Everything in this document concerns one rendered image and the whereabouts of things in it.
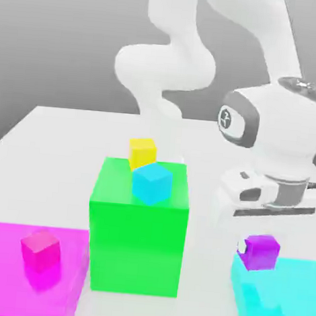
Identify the small magenta cube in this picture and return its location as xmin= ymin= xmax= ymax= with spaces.
xmin=15 ymin=228 xmax=66 ymax=294

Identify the small cyan cube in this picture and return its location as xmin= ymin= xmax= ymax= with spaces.
xmin=130 ymin=161 xmax=175 ymax=208

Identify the small purple cube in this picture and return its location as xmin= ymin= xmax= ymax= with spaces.
xmin=238 ymin=232 xmax=282 ymax=274

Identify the large green box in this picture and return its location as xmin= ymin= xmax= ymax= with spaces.
xmin=81 ymin=155 xmax=194 ymax=299

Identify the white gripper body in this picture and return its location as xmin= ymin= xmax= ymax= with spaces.
xmin=229 ymin=200 xmax=316 ymax=239

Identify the small yellow cube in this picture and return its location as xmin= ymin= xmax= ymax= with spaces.
xmin=126 ymin=136 xmax=159 ymax=174

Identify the large cyan box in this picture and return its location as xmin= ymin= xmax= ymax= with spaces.
xmin=227 ymin=251 xmax=316 ymax=316

